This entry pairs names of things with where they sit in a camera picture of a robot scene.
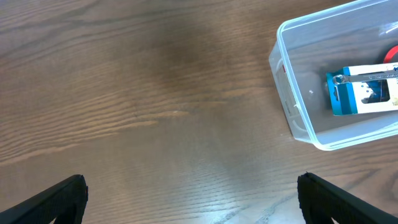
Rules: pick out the blue white cardboard box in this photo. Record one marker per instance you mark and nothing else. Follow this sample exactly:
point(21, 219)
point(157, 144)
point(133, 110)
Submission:
point(365, 97)

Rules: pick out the silver double-ended wrench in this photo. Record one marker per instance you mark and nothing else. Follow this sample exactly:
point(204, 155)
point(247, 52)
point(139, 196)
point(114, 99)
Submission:
point(366, 77)

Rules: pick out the clear plastic container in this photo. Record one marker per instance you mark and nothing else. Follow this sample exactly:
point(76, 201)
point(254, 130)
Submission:
point(309, 47)

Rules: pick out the red handled pliers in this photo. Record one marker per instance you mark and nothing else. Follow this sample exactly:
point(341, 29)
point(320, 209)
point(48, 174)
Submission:
point(390, 54)

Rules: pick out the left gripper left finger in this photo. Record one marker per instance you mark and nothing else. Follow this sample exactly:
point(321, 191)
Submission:
point(64, 202)

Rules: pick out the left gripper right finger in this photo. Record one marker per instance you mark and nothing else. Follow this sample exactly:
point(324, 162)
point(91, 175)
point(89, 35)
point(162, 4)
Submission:
point(322, 202)

